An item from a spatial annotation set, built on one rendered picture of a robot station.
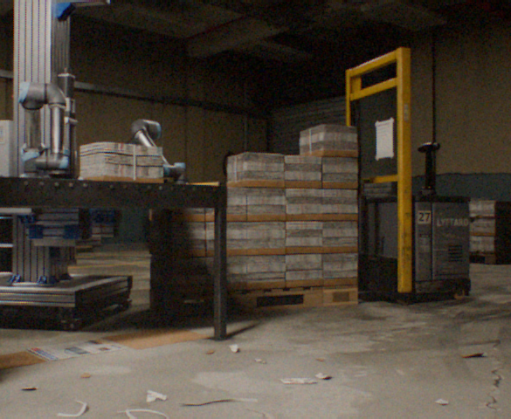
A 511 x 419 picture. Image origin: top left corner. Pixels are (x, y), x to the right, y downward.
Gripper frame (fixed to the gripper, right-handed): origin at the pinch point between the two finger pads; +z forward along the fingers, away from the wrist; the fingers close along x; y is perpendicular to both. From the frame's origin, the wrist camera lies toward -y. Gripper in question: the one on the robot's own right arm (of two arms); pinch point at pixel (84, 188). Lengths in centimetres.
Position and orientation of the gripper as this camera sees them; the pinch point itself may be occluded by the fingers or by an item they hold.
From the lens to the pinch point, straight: 340.7
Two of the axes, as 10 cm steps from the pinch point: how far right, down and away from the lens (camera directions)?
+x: -6.6, 0.4, 7.5
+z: 7.5, 0.1, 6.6
